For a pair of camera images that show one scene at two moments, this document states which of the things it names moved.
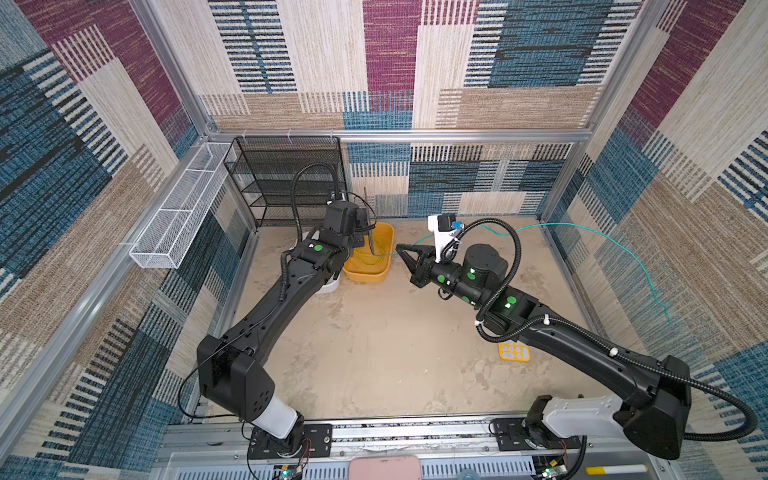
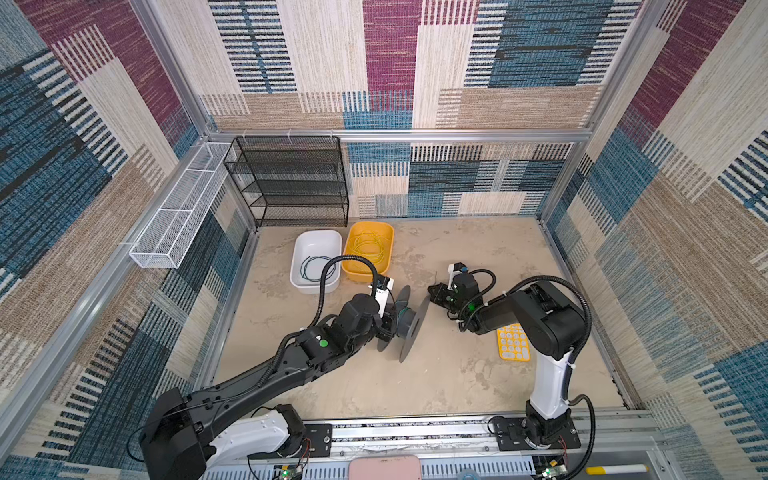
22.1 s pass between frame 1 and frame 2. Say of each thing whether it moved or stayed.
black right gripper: moved
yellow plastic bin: stayed
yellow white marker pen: stayed
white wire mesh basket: stayed
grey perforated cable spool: moved
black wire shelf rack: stayed
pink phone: stayed
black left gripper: moved
